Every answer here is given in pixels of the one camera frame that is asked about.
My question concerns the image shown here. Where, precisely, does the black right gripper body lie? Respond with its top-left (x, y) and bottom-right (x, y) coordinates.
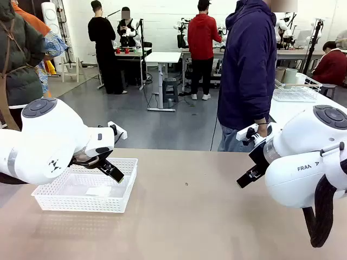
top-left (248, 142), bottom-right (272, 174)

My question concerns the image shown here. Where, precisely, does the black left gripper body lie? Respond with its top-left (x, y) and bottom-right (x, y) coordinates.
top-left (69, 149), bottom-right (113, 167)

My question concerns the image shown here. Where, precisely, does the white plastic basket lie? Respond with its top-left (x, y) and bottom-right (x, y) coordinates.
top-left (31, 158), bottom-right (138, 213)

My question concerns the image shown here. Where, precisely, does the person's right hand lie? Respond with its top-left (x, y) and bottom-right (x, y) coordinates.
top-left (256, 123), bottom-right (269, 138)

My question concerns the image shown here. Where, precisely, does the white paper label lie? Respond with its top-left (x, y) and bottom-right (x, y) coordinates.
top-left (85, 186), bottom-right (112, 196)

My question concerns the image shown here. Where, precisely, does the white rounded table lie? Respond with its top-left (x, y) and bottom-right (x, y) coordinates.
top-left (268, 90), bottom-right (347, 128)

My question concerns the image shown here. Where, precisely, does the person in purple jacket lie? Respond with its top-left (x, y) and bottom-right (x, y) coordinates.
top-left (216, 0), bottom-right (279, 153)

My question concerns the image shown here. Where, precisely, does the white wooden step stool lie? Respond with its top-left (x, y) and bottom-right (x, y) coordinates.
top-left (60, 56), bottom-right (87, 83)

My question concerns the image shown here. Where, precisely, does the white round stool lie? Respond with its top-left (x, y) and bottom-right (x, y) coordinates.
top-left (319, 83), bottom-right (338, 100)

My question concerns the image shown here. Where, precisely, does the grey plastic stool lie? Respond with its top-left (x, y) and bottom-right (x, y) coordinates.
top-left (162, 77), bottom-right (179, 103)

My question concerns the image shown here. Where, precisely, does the long grey workbench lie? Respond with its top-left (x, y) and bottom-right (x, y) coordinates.
top-left (181, 48), bottom-right (326, 92)

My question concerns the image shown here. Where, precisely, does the person in dark red sweater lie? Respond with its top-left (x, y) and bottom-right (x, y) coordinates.
top-left (311, 41), bottom-right (347, 87)

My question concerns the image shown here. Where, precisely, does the wooden top workbench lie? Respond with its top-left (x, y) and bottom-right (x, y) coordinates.
top-left (88, 47), bottom-right (153, 90)

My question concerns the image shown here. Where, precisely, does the person in black clothes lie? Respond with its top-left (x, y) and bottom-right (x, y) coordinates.
top-left (87, 0), bottom-right (128, 95)

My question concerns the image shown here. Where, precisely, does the white height adjustable desk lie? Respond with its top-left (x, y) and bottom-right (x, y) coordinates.
top-left (145, 51), bottom-right (182, 112)

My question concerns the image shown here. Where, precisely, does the white laptop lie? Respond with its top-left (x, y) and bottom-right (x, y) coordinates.
top-left (294, 29), bottom-right (312, 49)

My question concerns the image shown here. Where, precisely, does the black pole stand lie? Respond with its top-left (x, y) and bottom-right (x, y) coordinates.
top-left (138, 18), bottom-right (147, 90)

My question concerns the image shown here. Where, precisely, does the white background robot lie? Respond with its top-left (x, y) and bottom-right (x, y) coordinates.
top-left (216, 24), bottom-right (227, 49)
top-left (273, 12), bottom-right (298, 49)
top-left (173, 17), bottom-right (190, 49)

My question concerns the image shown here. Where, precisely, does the person in red hoodie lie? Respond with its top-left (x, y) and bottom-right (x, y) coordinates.
top-left (187, 0), bottom-right (226, 101)

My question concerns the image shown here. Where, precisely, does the mannequin in green jacket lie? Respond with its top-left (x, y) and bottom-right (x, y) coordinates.
top-left (0, 0), bottom-right (47, 131)

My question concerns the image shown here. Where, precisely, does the person in black vest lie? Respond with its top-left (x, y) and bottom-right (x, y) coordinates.
top-left (117, 6), bottom-right (140, 49)

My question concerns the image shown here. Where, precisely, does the person in grey sweater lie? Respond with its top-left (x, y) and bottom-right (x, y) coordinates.
top-left (335, 29), bottom-right (347, 47)

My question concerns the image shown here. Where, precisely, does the dark metal ladder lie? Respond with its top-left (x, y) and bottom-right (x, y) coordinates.
top-left (53, 0), bottom-right (74, 68)

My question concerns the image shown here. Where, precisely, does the mannequin in orange clothes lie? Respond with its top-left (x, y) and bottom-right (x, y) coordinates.
top-left (12, 1), bottom-right (68, 98)

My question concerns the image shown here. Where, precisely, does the white tower fan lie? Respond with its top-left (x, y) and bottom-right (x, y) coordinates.
top-left (41, 2), bottom-right (65, 73)

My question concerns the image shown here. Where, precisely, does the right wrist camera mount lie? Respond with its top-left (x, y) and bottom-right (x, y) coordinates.
top-left (235, 122), bottom-right (278, 148)

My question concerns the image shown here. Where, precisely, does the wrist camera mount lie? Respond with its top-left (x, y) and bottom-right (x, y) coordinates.
top-left (235, 122), bottom-right (278, 148)
top-left (107, 121), bottom-right (128, 140)

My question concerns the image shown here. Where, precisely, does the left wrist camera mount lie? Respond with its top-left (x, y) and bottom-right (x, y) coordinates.
top-left (107, 121), bottom-right (128, 140)

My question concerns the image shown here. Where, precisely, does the black floor cable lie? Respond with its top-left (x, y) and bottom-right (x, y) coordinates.
top-left (210, 116), bottom-right (218, 152)

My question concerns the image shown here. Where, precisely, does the white wire dish rack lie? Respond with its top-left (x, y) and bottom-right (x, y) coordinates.
top-left (272, 71), bottom-right (323, 103)

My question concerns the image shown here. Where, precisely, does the right arm black cable sleeve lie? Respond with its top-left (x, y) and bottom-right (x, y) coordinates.
top-left (302, 173), bottom-right (338, 249)

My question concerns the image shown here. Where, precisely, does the arm black cable sleeve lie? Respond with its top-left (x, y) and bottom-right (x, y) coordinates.
top-left (0, 173), bottom-right (28, 186)
top-left (302, 173), bottom-right (338, 249)

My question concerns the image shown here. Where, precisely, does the left arm black cable sleeve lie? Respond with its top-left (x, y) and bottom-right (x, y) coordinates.
top-left (0, 173), bottom-right (28, 186)

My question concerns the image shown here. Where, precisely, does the black camera tripod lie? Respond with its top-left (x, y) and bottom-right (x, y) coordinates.
top-left (302, 18), bottom-right (325, 75)

